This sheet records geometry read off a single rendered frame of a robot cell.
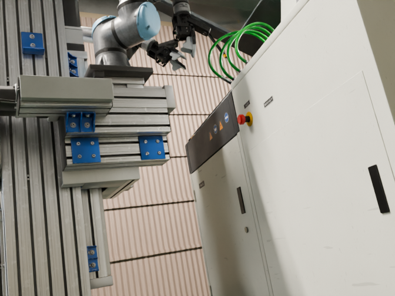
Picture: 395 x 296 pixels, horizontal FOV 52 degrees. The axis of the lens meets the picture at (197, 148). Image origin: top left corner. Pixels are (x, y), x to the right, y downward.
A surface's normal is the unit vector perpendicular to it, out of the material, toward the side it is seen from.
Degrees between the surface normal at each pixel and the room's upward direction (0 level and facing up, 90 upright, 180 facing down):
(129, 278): 90
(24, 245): 90
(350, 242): 90
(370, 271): 90
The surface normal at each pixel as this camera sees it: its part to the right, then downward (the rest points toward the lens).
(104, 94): 0.43, -0.30
